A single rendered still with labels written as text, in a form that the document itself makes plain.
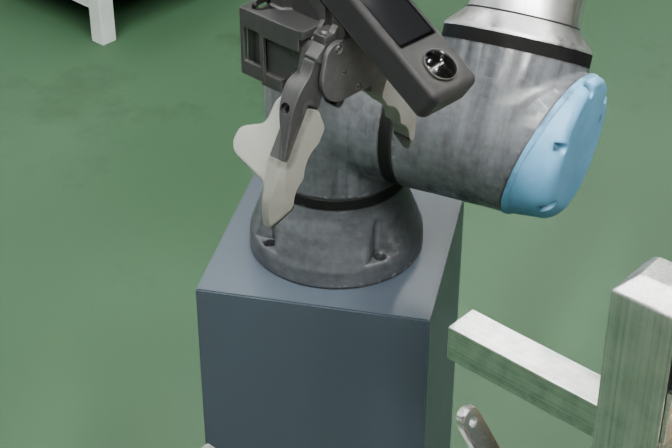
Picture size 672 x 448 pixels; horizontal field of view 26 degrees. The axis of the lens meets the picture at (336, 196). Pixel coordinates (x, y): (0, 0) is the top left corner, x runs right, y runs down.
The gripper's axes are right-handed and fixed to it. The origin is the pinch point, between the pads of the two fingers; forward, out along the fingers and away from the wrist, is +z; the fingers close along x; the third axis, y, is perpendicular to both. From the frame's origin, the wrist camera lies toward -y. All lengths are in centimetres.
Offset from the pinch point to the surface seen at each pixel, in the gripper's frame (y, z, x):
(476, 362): -10.7, 11.5, -2.4
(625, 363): -34.3, -14.3, 18.5
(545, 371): -16.3, 9.6, -3.1
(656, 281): -34.8, -18.8, 17.6
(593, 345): 37, 94, -101
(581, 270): 50, 94, -117
